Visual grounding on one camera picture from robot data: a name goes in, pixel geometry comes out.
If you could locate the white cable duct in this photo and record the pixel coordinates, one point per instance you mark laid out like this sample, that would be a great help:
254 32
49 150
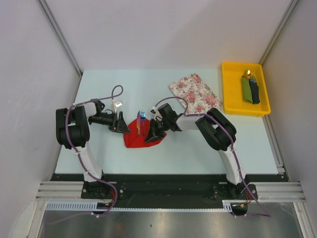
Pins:
100 207

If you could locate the black rolled napkin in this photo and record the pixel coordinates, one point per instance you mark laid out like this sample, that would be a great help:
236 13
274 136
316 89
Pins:
254 92

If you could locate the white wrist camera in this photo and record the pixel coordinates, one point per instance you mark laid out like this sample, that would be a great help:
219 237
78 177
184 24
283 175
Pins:
115 105
155 112

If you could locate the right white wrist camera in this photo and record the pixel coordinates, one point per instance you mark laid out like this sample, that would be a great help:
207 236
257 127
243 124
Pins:
155 112

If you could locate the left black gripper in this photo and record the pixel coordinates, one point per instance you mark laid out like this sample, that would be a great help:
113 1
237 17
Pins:
119 125

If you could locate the iridescent knife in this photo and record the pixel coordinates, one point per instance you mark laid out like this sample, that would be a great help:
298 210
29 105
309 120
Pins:
138 122

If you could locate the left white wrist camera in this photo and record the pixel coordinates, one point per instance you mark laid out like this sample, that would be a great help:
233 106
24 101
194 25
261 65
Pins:
115 105

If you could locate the aluminium frame post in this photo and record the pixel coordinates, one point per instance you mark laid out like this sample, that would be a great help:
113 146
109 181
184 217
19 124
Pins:
60 36
293 4

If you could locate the right aluminium frame post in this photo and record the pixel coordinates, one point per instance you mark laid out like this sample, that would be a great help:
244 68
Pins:
293 4

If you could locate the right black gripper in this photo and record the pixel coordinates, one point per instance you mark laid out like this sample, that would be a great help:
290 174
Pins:
154 134

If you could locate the left aluminium frame post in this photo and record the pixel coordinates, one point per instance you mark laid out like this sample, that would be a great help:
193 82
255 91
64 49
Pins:
60 36

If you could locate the red paper napkin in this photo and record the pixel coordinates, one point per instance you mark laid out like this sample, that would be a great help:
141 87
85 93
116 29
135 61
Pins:
133 140

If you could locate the floral cloth mat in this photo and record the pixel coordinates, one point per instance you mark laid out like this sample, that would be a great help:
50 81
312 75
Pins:
198 95

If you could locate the right aluminium frame rail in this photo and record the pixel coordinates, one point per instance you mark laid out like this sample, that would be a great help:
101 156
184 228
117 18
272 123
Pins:
280 192

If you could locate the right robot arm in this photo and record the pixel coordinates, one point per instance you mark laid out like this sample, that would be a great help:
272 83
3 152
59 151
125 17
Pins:
216 129

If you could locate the silver fork in black napkin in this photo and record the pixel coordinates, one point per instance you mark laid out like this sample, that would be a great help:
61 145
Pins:
253 79

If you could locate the gold spoon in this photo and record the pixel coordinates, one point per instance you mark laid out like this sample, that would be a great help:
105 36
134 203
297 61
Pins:
248 74

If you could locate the green rolled napkin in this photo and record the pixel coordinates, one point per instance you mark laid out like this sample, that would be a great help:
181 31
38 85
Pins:
246 90

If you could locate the yellow plastic tray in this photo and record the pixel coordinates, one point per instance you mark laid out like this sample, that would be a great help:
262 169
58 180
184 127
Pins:
233 102

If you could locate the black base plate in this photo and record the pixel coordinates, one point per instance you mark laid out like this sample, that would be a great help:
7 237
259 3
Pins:
160 191

